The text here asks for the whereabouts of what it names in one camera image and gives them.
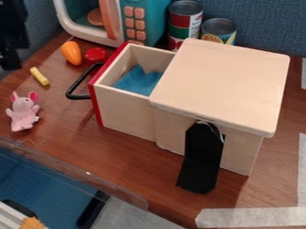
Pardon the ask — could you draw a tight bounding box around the drawer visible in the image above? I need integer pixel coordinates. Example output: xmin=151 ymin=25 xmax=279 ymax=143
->
xmin=64 ymin=41 xmax=177 ymax=143

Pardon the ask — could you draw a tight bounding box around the cabinet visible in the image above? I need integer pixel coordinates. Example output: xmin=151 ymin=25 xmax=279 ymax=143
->
xmin=148 ymin=38 xmax=292 ymax=177

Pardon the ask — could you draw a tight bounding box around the yellow toy corn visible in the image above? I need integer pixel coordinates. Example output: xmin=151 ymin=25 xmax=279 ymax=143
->
xmin=29 ymin=65 xmax=52 ymax=88

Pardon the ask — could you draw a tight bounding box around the orange toy carrot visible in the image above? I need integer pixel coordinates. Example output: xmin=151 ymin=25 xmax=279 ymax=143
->
xmin=59 ymin=40 xmax=84 ymax=67

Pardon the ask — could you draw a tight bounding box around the pink plush mouse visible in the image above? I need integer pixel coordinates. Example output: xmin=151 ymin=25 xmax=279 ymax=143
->
xmin=4 ymin=90 xmax=42 ymax=133

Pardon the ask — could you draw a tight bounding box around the toy microwave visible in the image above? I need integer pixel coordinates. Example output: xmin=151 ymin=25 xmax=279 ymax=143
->
xmin=51 ymin=0 xmax=174 ymax=49

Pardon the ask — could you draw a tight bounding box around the red toy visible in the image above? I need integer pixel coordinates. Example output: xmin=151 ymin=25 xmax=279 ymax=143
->
xmin=82 ymin=47 xmax=109 ymax=69

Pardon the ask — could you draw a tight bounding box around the red and white can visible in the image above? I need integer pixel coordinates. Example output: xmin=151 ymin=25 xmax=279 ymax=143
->
xmin=166 ymin=0 xmax=205 ymax=52

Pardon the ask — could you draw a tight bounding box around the blue cloth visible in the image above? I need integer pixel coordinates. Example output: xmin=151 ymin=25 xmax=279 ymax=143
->
xmin=113 ymin=64 xmax=166 ymax=98

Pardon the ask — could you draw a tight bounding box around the blue and yellow can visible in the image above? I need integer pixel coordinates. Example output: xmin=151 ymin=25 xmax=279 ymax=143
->
xmin=200 ymin=17 xmax=238 ymax=46

